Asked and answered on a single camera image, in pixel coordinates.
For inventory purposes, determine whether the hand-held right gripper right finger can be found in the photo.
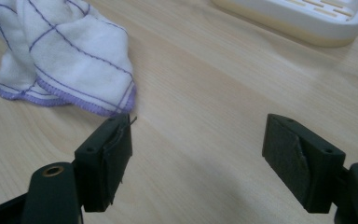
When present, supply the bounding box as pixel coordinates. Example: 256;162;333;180
261;113;347;215

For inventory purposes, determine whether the white cloth with purple grid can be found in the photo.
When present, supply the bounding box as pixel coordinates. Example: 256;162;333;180
0;0;137;118

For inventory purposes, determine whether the white rack with slotted base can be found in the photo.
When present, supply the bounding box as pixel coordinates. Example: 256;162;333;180
210;0;358;49

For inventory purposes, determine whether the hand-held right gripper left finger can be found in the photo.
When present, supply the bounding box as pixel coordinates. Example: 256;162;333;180
74;114;134;214

